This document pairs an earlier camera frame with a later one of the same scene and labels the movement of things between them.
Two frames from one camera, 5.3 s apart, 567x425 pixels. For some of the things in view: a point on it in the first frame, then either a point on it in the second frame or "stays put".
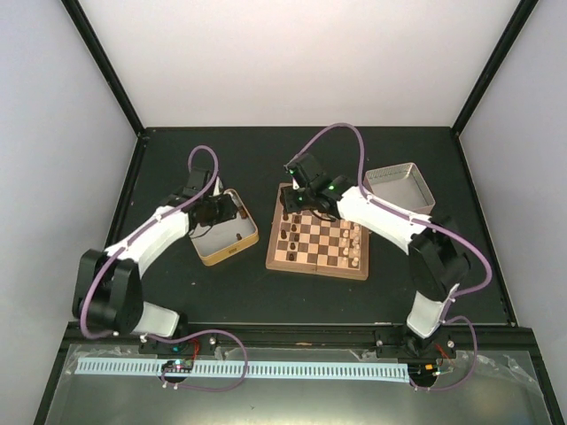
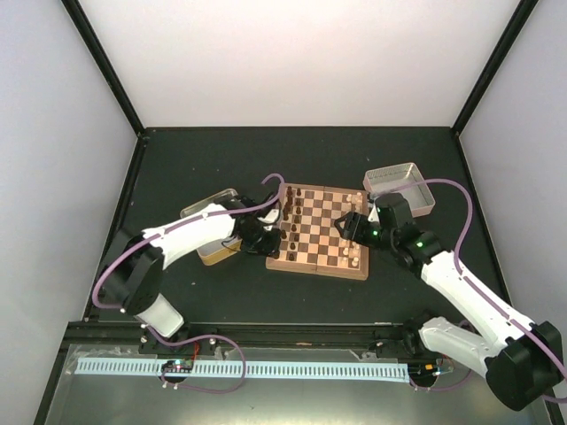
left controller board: [177, 366] stays put
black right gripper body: [298, 204] to [385, 237]
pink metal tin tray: [402, 185] stays put
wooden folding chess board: [305, 242] stays put
